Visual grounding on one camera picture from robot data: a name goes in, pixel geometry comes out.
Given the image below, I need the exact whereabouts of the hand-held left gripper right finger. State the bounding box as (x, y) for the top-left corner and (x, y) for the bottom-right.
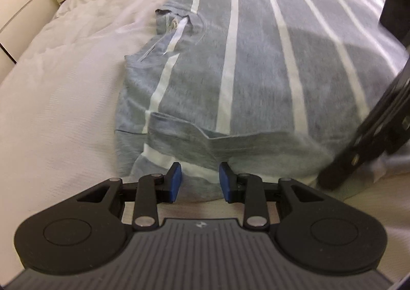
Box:
(219, 162), (324, 230)

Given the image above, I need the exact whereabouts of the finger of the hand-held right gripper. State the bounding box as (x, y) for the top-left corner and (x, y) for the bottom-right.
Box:
(317, 63), (410, 191)

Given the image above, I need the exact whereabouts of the bed with white sheet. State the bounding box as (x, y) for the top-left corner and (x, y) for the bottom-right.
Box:
(0, 0), (410, 278)

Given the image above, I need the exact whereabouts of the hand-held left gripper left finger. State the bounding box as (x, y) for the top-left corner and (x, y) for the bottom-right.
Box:
(77, 162), (183, 231)

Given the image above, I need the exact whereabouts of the cream panelled wardrobe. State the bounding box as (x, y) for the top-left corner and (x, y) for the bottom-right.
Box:
(0, 0), (60, 74)

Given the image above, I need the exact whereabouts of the blue white-striped t-shirt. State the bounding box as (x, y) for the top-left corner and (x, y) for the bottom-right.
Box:
(114, 0), (410, 204)

